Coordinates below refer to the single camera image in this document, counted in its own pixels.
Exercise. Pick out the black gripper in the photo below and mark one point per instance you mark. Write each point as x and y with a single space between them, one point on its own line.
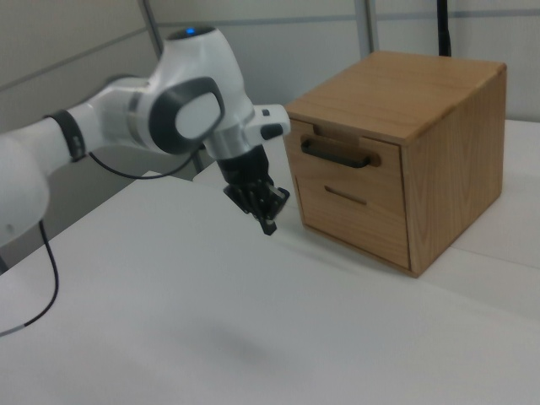
246 169

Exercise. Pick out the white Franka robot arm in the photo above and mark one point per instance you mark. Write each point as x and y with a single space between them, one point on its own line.
126 114

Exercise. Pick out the wooden drawer with slot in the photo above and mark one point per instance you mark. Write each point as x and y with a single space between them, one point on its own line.
358 228

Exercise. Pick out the wooden cabinet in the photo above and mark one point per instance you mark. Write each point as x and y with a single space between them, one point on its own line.
451 177

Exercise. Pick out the black upright pole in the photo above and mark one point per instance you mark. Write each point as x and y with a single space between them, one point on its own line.
444 29

